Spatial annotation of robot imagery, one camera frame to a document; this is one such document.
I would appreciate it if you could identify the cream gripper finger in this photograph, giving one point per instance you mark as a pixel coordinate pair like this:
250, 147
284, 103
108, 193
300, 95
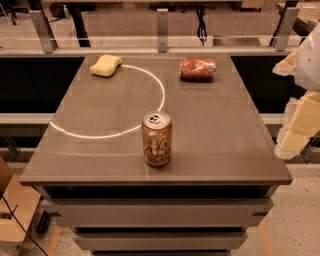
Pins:
286, 66
301, 121

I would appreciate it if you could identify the red coke can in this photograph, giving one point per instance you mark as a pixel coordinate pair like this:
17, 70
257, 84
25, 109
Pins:
202, 69

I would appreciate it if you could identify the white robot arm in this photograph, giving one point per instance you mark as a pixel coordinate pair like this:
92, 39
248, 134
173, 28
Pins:
307, 62

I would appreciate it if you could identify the orange LaCroix can upright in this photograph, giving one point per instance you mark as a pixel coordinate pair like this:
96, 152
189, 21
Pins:
157, 138

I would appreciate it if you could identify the yellow sponge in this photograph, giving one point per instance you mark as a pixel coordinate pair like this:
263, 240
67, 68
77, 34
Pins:
106, 65

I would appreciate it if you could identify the grey drawer cabinet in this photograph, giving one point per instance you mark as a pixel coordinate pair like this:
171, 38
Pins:
89, 165

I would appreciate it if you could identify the wooden box at left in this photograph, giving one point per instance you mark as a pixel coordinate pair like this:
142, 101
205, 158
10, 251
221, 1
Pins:
17, 208

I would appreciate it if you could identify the right metal rail bracket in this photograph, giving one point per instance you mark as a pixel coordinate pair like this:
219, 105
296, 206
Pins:
286, 27

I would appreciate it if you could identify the metal rail bracket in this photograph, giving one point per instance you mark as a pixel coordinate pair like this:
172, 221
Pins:
42, 29
162, 29
286, 27

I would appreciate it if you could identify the middle metal rail bracket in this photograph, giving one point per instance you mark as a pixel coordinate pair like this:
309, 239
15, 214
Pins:
162, 29

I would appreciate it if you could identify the left metal rail bracket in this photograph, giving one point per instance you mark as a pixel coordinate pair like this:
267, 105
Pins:
42, 29

